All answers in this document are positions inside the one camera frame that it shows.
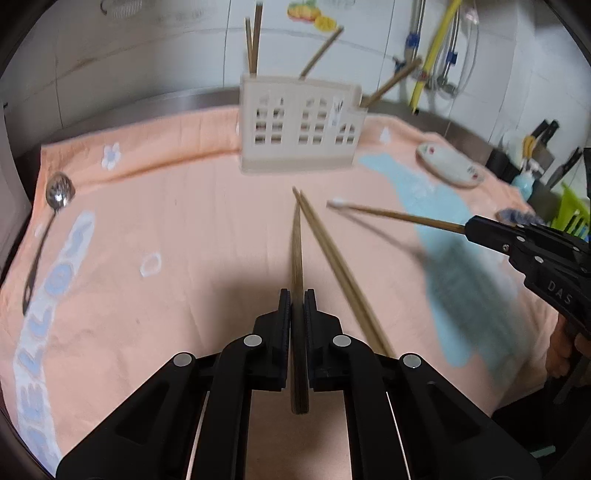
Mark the white plastic cutting board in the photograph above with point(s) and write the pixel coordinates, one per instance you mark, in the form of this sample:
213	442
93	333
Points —
9	152

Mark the cream plastic utensil holder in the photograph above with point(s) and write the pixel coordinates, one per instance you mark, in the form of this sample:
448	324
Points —
295	152

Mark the peach printed towel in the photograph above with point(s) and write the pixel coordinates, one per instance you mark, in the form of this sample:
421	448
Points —
184	230

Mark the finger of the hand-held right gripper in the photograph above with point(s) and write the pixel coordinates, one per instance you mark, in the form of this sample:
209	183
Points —
489	226
496	243

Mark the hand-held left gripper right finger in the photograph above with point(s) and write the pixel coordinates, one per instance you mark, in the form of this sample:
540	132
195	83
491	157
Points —
310	318

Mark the light blue bottle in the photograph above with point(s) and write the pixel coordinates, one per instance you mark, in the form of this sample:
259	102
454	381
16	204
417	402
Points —
524	182

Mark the metal water valve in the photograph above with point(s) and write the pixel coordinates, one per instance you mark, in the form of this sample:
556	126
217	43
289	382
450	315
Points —
447	84
402	61

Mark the dark knife block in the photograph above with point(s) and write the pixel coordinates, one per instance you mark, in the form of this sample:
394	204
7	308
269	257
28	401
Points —
498	164

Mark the green plastic rack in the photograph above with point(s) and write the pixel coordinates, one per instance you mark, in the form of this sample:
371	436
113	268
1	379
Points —
570	203

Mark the clear plastic tube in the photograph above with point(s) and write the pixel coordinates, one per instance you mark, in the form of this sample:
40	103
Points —
473	50

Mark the steel slotted spoon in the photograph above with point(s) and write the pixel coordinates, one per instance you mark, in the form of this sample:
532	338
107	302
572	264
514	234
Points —
60	191

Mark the white floral plate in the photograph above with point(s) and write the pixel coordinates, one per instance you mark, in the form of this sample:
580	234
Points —
448	164

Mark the grey blue cloth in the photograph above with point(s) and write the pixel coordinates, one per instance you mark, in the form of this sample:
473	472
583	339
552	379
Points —
515	214

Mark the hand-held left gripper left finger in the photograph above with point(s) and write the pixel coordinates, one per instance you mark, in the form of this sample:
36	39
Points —
284	318

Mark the person's right hand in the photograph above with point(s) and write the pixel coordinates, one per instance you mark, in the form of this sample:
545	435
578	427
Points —
561	350

